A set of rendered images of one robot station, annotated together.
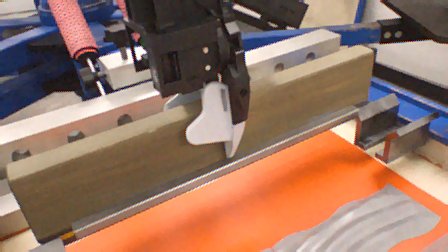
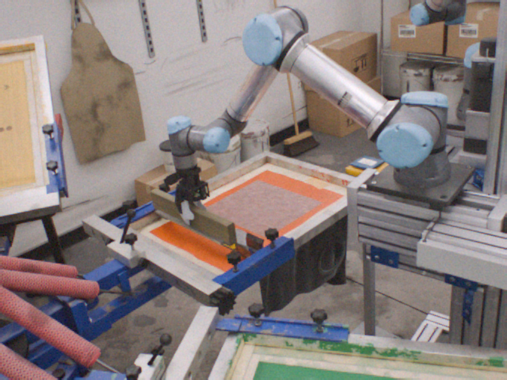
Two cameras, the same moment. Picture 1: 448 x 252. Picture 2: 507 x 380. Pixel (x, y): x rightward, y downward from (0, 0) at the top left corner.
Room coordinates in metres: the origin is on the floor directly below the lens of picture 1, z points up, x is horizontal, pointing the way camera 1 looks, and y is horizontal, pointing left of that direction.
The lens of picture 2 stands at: (0.56, 1.64, 1.97)
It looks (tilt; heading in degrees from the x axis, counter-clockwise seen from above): 27 degrees down; 254
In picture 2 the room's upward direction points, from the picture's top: 6 degrees counter-clockwise
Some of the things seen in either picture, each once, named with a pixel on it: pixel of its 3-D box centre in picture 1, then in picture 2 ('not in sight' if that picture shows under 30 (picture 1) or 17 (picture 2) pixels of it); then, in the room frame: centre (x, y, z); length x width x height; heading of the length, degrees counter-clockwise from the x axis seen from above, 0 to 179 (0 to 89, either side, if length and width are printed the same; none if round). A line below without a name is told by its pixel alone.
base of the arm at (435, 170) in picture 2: not in sight; (422, 158); (-0.24, 0.44, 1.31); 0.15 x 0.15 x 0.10
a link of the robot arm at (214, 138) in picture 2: not in sight; (211, 137); (0.25, 0.08, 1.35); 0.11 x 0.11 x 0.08; 43
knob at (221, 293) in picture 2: not in sight; (219, 299); (0.36, 0.41, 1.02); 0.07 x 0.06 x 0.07; 27
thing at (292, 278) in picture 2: not in sight; (299, 261); (-0.02, 0.03, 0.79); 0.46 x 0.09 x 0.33; 27
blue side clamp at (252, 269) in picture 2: not in sight; (256, 265); (0.21, 0.24, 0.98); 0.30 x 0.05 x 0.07; 27
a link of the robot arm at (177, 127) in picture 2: not in sight; (182, 136); (0.33, 0.02, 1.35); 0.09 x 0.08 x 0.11; 133
